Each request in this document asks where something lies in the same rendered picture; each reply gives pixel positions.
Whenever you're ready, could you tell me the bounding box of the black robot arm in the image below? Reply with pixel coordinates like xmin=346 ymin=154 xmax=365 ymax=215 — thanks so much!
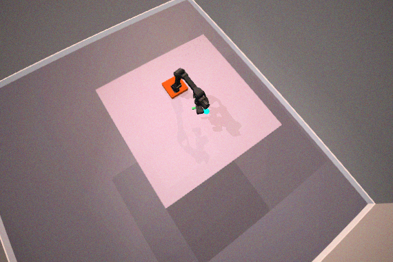
xmin=170 ymin=68 xmax=210 ymax=110

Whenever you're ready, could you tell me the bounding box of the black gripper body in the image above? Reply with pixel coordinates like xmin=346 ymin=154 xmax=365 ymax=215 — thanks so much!
xmin=194 ymin=101 xmax=204 ymax=114

